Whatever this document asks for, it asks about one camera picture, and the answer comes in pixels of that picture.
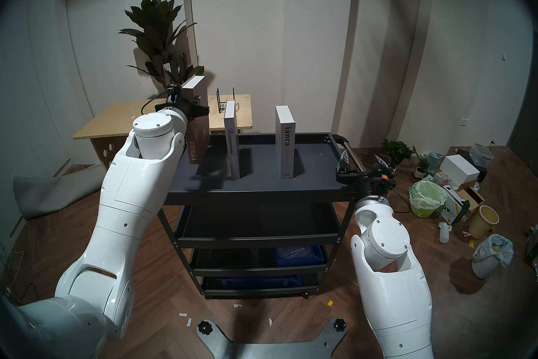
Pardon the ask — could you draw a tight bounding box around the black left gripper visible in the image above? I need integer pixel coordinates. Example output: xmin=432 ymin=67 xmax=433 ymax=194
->
xmin=155 ymin=95 xmax=210 ymax=123

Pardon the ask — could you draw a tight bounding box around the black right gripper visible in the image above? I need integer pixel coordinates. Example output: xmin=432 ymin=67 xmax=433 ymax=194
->
xmin=335 ymin=151 xmax=397 ymax=197

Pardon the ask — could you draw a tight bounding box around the tall brown HOMES book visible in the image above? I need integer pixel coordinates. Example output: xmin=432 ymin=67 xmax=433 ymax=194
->
xmin=181 ymin=75 xmax=211 ymax=165

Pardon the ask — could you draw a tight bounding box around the white ianra book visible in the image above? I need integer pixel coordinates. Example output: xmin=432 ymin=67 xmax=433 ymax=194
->
xmin=275 ymin=105 xmax=296 ymax=179

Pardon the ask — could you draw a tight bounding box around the bushy green potted plant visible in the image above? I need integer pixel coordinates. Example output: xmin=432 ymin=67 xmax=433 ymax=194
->
xmin=381 ymin=139 xmax=414 ymax=176

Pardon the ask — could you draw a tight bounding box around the grey Discontent book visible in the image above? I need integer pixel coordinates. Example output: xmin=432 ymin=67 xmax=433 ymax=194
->
xmin=224 ymin=100 xmax=241 ymax=180

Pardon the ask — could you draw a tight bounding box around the small sparse potted plant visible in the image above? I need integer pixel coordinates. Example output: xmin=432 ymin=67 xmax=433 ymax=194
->
xmin=413 ymin=147 xmax=430 ymax=179

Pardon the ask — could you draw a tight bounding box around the bin with green bag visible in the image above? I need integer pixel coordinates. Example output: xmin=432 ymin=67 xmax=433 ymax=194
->
xmin=409 ymin=180 xmax=447 ymax=218

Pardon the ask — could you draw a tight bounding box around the black metal utility cart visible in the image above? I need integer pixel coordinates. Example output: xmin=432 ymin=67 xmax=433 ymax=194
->
xmin=158 ymin=133 xmax=373 ymax=300

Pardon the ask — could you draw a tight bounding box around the light plywood table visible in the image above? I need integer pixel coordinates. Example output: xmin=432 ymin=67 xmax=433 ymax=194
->
xmin=73 ymin=94 xmax=253 ymax=171

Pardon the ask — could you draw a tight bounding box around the tall dark-leaved potted plant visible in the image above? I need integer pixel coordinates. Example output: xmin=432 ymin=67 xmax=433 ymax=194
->
xmin=118 ymin=0 xmax=205 ymax=99

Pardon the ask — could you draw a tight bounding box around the white cardboard box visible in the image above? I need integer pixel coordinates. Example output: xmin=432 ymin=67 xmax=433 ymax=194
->
xmin=440 ymin=155 xmax=480 ymax=187

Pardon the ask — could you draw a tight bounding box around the green and white carton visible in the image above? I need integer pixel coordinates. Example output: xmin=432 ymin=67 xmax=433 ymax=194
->
xmin=437 ymin=186 xmax=470 ymax=225

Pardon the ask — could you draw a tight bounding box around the open brown cardboard box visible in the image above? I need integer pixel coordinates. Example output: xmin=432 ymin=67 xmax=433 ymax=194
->
xmin=456 ymin=184 xmax=486 ymax=211

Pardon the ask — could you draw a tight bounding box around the small blue plastic bin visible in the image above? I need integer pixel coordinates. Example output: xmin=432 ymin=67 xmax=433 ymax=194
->
xmin=274 ymin=245 xmax=325 ymax=267

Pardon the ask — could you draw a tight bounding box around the clear plastic container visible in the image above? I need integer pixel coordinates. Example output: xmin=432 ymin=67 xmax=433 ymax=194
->
xmin=469 ymin=143 xmax=494 ymax=166

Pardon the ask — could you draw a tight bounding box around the black case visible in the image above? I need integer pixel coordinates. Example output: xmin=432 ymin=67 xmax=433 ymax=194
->
xmin=457 ymin=149 xmax=488 ymax=182

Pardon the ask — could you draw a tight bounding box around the tan paper bucket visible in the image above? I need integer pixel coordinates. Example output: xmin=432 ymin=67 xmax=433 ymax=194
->
xmin=468 ymin=205 xmax=500 ymax=240

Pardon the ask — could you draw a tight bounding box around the wide blue plastic bin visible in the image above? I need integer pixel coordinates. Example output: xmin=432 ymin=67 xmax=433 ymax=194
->
xmin=204 ymin=275 xmax=303 ymax=290

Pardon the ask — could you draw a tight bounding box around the bin with white bag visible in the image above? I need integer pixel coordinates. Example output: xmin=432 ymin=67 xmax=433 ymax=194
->
xmin=471 ymin=234 xmax=514 ymax=280

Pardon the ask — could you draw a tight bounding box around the grey rolled floor mat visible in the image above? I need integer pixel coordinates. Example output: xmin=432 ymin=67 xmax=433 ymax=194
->
xmin=12 ymin=163 xmax=111 ymax=220

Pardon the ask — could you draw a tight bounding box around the silver cart push handle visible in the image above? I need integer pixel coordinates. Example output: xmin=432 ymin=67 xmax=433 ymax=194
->
xmin=336 ymin=135 xmax=373 ymax=195

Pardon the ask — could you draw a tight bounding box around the black wire bookend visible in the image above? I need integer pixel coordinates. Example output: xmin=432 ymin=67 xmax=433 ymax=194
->
xmin=216 ymin=88 xmax=241 ymax=114

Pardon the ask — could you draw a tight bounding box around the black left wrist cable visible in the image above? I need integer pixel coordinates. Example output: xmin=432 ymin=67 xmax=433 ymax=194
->
xmin=141 ymin=90 xmax=169 ymax=115

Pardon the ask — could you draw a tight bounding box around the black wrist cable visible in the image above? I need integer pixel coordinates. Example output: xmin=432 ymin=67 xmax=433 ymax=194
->
xmin=389 ymin=186 xmax=411 ymax=213
xmin=141 ymin=90 xmax=169 ymax=115

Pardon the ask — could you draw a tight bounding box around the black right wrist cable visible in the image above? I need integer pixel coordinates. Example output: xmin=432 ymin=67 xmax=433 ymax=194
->
xmin=389 ymin=186 xmax=411 ymax=213

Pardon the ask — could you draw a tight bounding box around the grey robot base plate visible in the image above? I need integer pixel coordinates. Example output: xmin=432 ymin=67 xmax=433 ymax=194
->
xmin=197 ymin=318 xmax=348 ymax=359

